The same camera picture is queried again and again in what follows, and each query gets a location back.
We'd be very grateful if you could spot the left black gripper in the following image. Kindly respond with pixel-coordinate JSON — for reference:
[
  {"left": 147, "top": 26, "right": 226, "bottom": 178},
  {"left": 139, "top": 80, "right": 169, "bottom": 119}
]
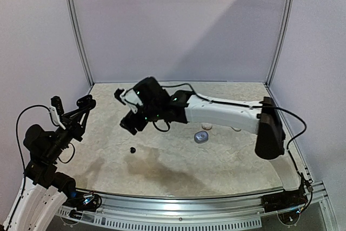
[{"left": 44, "top": 107, "right": 89, "bottom": 162}]

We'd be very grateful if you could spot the black charging case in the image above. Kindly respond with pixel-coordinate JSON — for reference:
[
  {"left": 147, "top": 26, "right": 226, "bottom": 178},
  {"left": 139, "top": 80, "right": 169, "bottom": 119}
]
[{"left": 76, "top": 94, "right": 96, "bottom": 110}]

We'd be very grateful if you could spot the black clip earbud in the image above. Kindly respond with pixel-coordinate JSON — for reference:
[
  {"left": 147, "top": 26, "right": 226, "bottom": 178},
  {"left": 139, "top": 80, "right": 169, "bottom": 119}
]
[{"left": 130, "top": 147, "right": 136, "bottom": 154}]

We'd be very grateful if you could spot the purple charging case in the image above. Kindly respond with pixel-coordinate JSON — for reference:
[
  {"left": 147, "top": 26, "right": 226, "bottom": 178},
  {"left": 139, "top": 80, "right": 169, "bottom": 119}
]
[{"left": 194, "top": 131, "right": 209, "bottom": 143}]

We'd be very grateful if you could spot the pink charging case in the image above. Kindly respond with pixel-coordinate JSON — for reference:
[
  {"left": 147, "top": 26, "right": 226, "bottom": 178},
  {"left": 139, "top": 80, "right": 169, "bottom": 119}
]
[{"left": 201, "top": 123, "right": 212, "bottom": 130}]

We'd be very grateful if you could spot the white charging case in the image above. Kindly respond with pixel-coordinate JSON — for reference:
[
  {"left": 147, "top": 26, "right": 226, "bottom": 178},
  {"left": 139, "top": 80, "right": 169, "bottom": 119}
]
[{"left": 231, "top": 127, "right": 241, "bottom": 132}]

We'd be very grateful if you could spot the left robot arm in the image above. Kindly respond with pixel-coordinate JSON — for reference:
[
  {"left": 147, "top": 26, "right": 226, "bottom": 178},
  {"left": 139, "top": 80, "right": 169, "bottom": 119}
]
[{"left": 1, "top": 104, "right": 102, "bottom": 230}]

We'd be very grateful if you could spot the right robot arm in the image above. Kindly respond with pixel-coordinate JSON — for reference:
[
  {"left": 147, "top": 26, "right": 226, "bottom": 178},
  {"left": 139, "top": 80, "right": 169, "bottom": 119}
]
[{"left": 114, "top": 77, "right": 301, "bottom": 207}]

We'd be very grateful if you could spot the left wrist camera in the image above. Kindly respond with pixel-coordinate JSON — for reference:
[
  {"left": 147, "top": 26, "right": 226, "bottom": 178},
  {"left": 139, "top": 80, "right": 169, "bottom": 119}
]
[{"left": 49, "top": 96, "right": 66, "bottom": 130}]

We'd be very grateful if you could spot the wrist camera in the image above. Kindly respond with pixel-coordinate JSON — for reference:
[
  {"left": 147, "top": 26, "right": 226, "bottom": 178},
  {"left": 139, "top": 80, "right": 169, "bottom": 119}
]
[
  {"left": 49, "top": 96, "right": 66, "bottom": 130},
  {"left": 114, "top": 88, "right": 143, "bottom": 114}
]

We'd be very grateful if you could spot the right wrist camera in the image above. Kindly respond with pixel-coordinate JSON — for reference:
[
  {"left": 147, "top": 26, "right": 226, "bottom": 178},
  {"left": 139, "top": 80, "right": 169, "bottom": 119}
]
[{"left": 114, "top": 88, "right": 143, "bottom": 114}]

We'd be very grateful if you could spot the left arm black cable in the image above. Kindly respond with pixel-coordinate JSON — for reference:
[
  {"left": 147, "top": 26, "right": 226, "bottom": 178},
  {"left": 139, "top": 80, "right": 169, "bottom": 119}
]
[{"left": 15, "top": 104, "right": 76, "bottom": 164}]

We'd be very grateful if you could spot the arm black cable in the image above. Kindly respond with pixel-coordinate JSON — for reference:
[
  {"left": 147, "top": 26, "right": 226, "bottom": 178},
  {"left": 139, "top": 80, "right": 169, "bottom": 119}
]
[
  {"left": 154, "top": 82, "right": 314, "bottom": 188},
  {"left": 15, "top": 104, "right": 76, "bottom": 164}
]

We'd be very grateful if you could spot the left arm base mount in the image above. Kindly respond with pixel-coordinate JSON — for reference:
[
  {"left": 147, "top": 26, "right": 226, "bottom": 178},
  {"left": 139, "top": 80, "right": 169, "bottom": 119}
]
[{"left": 58, "top": 186, "right": 103, "bottom": 212}]

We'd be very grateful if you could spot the aluminium front rail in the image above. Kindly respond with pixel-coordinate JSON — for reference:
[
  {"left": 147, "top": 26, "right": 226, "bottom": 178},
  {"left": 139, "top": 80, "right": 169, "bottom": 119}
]
[{"left": 47, "top": 182, "right": 337, "bottom": 230}]

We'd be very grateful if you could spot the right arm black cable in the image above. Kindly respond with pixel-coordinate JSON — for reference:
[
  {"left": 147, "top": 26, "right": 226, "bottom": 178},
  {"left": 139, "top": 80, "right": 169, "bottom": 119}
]
[{"left": 154, "top": 82, "right": 314, "bottom": 188}]

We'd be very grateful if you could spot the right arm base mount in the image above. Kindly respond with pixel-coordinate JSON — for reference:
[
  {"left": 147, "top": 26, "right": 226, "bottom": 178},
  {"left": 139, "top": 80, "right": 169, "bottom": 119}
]
[{"left": 261, "top": 184, "right": 314, "bottom": 214}]

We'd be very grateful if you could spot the right aluminium frame post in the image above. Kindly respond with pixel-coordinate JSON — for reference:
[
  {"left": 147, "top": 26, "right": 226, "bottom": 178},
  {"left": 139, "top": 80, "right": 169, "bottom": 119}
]
[{"left": 264, "top": 0, "right": 293, "bottom": 88}]

